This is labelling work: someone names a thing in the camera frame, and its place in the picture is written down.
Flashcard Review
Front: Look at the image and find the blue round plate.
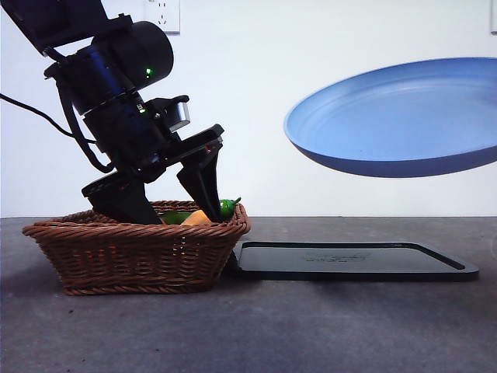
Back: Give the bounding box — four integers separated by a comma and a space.
283, 57, 497, 179

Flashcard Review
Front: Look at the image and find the brown wicker basket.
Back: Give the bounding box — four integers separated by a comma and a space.
22, 200, 252, 297

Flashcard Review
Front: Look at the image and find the green leafy vegetable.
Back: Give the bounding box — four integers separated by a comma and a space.
160, 211, 193, 226

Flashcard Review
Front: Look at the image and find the black flat tray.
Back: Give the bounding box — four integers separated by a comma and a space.
226, 241, 480, 283

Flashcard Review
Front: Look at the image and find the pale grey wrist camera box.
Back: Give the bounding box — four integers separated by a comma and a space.
169, 99, 192, 131

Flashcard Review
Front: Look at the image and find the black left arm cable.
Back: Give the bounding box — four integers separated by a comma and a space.
0, 92, 98, 145

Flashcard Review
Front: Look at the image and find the white wall socket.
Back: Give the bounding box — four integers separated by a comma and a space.
145, 0, 182, 37

